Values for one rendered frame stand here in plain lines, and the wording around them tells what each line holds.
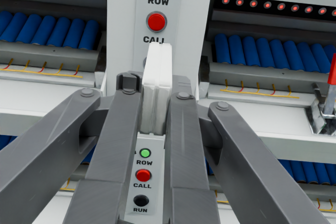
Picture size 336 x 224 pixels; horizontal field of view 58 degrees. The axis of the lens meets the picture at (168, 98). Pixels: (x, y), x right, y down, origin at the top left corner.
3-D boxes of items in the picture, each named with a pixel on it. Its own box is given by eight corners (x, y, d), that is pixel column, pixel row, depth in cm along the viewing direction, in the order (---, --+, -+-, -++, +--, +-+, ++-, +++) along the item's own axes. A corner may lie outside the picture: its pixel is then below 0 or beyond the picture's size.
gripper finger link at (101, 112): (135, 142, 14) (71, 135, 14) (144, 93, 19) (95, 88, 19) (138, 114, 13) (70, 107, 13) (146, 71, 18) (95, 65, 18)
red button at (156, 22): (164, 32, 29) (165, 15, 28) (147, 30, 29) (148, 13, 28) (164, 29, 29) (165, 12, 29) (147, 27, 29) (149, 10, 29)
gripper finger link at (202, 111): (169, 117, 14) (235, 124, 14) (169, 73, 18) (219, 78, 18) (165, 144, 14) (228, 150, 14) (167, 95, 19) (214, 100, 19)
